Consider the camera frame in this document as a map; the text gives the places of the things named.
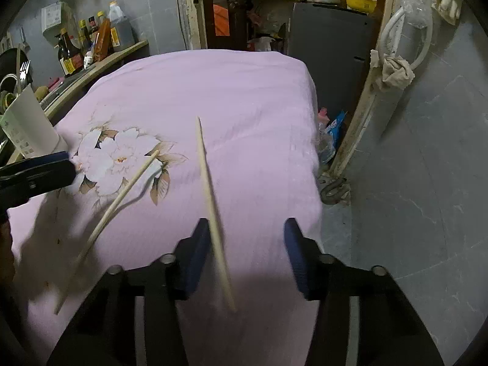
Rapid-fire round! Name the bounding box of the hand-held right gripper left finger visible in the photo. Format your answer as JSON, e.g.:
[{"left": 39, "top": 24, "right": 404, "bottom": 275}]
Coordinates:
[{"left": 46, "top": 218, "right": 211, "bottom": 366}]

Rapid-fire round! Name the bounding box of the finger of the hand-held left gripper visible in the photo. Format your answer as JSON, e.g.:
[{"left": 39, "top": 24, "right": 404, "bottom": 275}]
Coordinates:
[{"left": 0, "top": 151, "right": 77, "bottom": 199}]

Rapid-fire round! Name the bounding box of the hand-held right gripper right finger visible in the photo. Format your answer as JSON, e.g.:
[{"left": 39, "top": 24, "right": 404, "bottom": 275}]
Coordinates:
[{"left": 284, "top": 217, "right": 445, "bottom": 366}]

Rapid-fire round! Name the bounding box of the white plastic utensil holder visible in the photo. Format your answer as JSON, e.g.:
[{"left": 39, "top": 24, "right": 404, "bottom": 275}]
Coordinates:
[{"left": 0, "top": 84, "right": 69, "bottom": 159}]

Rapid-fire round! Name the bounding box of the pale wooden chopstick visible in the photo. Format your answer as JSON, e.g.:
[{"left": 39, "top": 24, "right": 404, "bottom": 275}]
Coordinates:
[
  {"left": 55, "top": 150, "right": 161, "bottom": 315},
  {"left": 196, "top": 117, "right": 237, "bottom": 312}
]

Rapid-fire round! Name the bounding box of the grey metal shackle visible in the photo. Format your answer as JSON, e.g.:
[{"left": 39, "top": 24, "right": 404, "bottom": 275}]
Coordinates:
[{"left": 319, "top": 177, "right": 349, "bottom": 204}]

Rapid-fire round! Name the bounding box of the black wok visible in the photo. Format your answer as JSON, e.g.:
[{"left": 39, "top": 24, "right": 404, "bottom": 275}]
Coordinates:
[{"left": 0, "top": 48, "right": 33, "bottom": 84}]

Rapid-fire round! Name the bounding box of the dark soy sauce bottle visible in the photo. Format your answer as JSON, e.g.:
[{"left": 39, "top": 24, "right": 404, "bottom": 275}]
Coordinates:
[{"left": 57, "top": 28, "right": 84, "bottom": 77}]

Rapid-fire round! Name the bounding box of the clear bottle with pink cap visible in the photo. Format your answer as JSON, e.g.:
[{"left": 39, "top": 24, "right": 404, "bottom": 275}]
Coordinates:
[{"left": 316, "top": 107, "right": 336, "bottom": 164}]

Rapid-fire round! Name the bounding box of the blue packet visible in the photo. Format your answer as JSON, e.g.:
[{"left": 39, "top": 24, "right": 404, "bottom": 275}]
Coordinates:
[{"left": 326, "top": 110, "right": 347, "bottom": 149}]

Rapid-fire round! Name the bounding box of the orange-brown sauce pouch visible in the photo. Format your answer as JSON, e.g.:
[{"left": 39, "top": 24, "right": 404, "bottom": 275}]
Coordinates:
[{"left": 93, "top": 19, "right": 113, "bottom": 62}]

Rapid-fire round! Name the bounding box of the pink floral cloth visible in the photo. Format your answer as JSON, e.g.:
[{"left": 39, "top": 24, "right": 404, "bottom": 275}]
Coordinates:
[{"left": 8, "top": 49, "right": 325, "bottom": 366}]

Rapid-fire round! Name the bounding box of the large cooking oil jug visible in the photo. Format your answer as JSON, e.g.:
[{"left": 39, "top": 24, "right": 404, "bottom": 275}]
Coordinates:
[{"left": 108, "top": 2, "right": 136, "bottom": 48}]

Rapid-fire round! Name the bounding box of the beige rag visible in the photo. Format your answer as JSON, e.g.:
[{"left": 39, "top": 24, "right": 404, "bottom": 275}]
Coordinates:
[{"left": 370, "top": 49, "right": 416, "bottom": 91}]

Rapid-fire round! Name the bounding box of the grey cabinet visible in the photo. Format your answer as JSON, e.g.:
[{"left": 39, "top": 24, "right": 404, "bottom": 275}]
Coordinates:
[{"left": 288, "top": 2, "right": 378, "bottom": 117}]

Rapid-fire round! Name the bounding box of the orange sheet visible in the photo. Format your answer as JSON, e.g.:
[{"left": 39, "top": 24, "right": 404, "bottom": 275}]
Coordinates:
[{"left": 213, "top": 5, "right": 231, "bottom": 37}]

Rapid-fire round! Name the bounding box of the dark brown door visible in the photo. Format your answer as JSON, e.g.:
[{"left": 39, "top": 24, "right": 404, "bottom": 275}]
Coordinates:
[{"left": 200, "top": 0, "right": 252, "bottom": 50}]

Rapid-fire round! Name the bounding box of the yellow basin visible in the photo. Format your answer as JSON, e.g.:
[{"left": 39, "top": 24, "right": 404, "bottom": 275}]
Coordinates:
[{"left": 343, "top": 0, "right": 378, "bottom": 13}]

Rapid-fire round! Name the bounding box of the clear plastic bag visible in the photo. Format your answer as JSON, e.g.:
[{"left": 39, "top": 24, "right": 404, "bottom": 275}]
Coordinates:
[{"left": 404, "top": 0, "right": 435, "bottom": 29}]

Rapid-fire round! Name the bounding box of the white hanging cloth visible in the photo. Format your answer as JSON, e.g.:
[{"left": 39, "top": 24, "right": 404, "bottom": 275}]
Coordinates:
[{"left": 432, "top": 0, "right": 462, "bottom": 25}]

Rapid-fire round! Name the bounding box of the white wall box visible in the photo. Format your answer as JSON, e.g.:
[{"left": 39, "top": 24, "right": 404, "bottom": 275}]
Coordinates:
[{"left": 41, "top": 2, "right": 63, "bottom": 31}]

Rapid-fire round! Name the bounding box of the white hose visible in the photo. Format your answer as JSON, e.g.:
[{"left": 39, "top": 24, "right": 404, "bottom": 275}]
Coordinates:
[{"left": 375, "top": 8, "right": 433, "bottom": 73}]

